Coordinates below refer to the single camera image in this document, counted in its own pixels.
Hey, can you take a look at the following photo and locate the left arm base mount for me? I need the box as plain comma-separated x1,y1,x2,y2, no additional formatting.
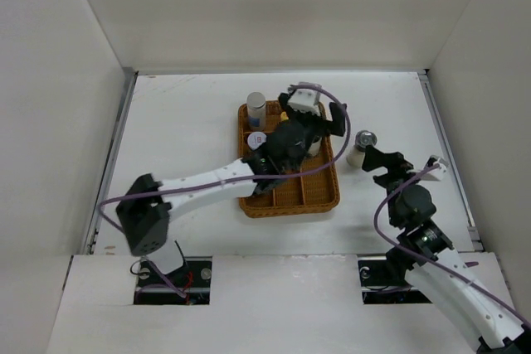
129,257,212,306

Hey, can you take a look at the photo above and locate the brown wicker divided basket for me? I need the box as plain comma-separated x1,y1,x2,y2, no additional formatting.
237,100,340,218

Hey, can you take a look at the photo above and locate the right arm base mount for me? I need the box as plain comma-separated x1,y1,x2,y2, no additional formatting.
358,248,431,305

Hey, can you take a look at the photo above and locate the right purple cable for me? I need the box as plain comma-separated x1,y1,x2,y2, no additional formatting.
374,165,531,330

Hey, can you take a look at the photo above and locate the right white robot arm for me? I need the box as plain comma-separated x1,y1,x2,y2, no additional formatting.
362,145,530,353

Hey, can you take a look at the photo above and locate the black-cap white sauce bottle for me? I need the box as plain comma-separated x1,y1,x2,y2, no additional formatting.
307,137,322,158

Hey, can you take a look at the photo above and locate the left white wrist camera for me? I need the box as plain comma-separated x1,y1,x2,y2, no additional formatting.
288,82,322,114

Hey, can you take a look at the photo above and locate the silver-lid salt shaker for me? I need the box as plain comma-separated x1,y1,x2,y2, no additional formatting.
246,92,266,131

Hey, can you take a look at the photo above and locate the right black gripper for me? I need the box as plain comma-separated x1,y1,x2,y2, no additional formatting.
361,144,429,226

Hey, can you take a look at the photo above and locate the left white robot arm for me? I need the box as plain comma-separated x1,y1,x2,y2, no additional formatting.
115,84,349,287

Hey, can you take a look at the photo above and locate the white-lid jar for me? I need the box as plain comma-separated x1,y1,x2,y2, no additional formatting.
246,131,267,151

